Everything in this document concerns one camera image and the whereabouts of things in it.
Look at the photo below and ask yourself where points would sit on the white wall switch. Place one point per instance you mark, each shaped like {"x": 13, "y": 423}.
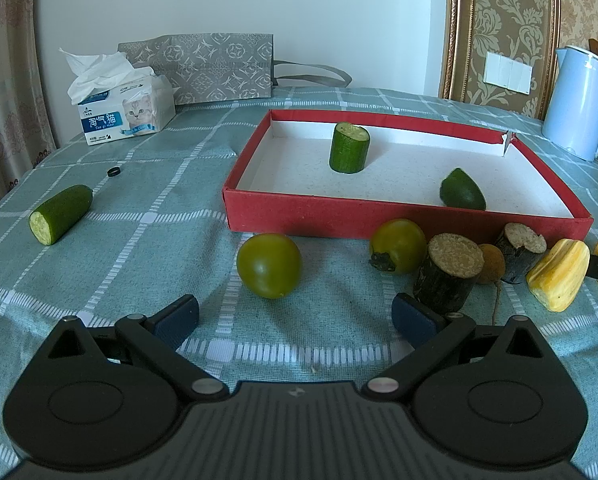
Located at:
{"x": 509, "y": 72}

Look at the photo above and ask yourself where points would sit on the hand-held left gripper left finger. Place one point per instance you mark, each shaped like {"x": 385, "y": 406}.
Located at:
{"x": 176, "y": 321}

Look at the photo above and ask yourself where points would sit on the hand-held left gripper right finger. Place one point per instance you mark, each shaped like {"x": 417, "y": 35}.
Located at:
{"x": 414, "y": 320}

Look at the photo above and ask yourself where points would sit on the small brown round fruit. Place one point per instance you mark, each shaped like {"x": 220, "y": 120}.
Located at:
{"x": 494, "y": 262}

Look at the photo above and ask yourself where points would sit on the large yellow fruit piece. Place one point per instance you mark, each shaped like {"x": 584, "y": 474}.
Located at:
{"x": 559, "y": 275}

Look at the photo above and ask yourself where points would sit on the red cardboard box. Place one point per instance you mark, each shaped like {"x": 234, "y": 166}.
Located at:
{"x": 304, "y": 212}

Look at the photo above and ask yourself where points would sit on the long cucumber end piece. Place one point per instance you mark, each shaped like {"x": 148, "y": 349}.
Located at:
{"x": 64, "y": 210}

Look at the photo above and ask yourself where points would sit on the green tomato with calyx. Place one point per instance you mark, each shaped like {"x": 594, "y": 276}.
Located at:
{"x": 401, "y": 242}

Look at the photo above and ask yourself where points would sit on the tissue pack with cat print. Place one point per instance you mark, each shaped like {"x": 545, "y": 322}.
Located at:
{"x": 124, "y": 107}

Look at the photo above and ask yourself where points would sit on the grey patterned paper bag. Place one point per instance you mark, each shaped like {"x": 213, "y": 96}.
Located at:
{"x": 219, "y": 60}

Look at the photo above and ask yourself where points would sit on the short cucumber end piece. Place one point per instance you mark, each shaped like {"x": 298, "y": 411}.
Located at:
{"x": 461, "y": 192}

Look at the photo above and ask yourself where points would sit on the upright cut cucumber piece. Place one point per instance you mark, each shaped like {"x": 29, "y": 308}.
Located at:
{"x": 348, "y": 155}

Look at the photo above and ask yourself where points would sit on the light blue kettle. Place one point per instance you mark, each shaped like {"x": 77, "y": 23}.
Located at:
{"x": 576, "y": 105}

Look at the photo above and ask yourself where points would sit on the beige patterned curtain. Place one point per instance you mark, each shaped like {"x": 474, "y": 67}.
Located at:
{"x": 6, "y": 85}

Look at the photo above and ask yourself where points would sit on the small dark-skinned stalk piece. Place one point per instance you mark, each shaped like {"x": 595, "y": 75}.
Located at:
{"x": 520, "y": 255}

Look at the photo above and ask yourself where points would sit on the green checked tablecloth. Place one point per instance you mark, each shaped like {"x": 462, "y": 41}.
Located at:
{"x": 129, "y": 270}

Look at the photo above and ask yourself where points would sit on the gold wall frame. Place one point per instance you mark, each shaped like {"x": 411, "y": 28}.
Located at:
{"x": 451, "y": 35}

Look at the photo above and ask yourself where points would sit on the large dark-skinned stalk piece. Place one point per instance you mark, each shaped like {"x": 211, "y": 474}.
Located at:
{"x": 444, "y": 280}

